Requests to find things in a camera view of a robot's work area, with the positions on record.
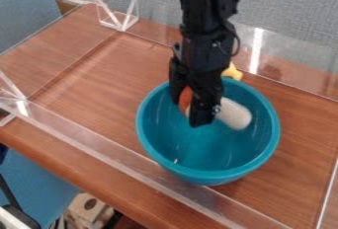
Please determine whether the clear acrylic back barrier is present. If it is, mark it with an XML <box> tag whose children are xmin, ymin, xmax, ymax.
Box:
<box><xmin>127</xmin><ymin>19</ymin><xmax>338</xmax><ymax>103</ymax></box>

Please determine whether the clear acrylic barrier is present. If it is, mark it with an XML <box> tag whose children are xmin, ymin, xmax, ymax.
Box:
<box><xmin>0</xmin><ymin>81</ymin><xmax>290</xmax><ymax>229</ymax></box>
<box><xmin>127</xmin><ymin>19</ymin><xmax>338</xmax><ymax>103</ymax></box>

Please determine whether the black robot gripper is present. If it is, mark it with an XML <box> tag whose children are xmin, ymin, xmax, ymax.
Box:
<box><xmin>168</xmin><ymin>25</ymin><xmax>240</xmax><ymax>127</ymax></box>

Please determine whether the clear acrylic corner bracket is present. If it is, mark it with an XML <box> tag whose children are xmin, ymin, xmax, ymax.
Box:
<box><xmin>64</xmin><ymin>0</ymin><xmax>142</xmax><ymax>33</ymax></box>

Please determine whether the plush mushroom with orange cap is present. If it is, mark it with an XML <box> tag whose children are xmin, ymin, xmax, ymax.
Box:
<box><xmin>178</xmin><ymin>87</ymin><xmax>252</xmax><ymax>130</ymax></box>

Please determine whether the yellow plush banana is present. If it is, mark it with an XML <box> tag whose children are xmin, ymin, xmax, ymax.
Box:
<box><xmin>222</xmin><ymin>62</ymin><xmax>243</xmax><ymax>81</ymax></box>

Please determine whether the beige block with hole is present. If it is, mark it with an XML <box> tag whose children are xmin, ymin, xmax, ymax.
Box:
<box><xmin>64</xmin><ymin>193</ymin><xmax>115</xmax><ymax>229</ymax></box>

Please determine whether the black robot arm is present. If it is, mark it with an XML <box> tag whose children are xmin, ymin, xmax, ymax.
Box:
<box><xmin>168</xmin><ymin>0</ymin><xmax>240</xmax><ymax>127</ymax></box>

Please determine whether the clear acrylic front barrier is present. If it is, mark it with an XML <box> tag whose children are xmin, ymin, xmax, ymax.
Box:
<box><xmin>0</xmin><ymin>81</ymin><xmax>290</xmax><ymax>229</ymax></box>

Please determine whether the blue plastic bowl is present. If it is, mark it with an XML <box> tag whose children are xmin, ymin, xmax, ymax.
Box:
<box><xmin>135</xmin><ymin>78</ymin><xmax>282</xmax><ymax>186</ymax></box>

